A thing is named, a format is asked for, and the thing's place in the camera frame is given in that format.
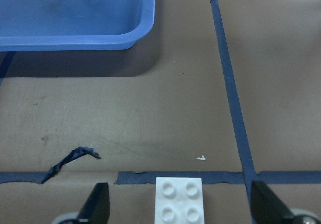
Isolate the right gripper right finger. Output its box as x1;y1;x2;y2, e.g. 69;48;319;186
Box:
250;180;321;224

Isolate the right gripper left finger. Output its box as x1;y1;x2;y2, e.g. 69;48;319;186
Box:
51;182;111;224

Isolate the blue plastic tray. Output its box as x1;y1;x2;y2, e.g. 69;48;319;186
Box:
1;0;155;52

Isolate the white block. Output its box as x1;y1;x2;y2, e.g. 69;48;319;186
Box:
154;177;205;224

